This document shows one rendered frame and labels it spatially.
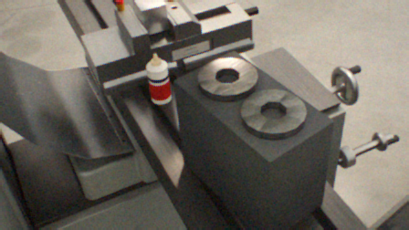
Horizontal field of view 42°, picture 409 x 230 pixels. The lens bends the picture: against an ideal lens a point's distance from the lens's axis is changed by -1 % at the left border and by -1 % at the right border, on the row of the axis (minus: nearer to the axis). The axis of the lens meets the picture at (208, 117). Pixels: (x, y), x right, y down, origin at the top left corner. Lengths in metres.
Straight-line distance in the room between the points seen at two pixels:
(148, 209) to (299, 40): 1.76
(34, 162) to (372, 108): 1.59
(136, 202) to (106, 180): 0.10
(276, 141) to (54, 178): 0.66
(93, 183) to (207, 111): 0.44
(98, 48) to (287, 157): 0.55
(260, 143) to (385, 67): 2.02
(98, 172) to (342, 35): 1.99
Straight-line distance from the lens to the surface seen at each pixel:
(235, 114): 0.76
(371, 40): 2.88
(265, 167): 0.71
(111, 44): 1.13
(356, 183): 2.15
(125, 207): 1.22
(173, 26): 1.09
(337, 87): 1.56
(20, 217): 1.12
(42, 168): 1.29
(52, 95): 1.21
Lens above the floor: 1.62
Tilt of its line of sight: 43 degrees down
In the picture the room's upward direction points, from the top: 4 degrees counter-clockwise
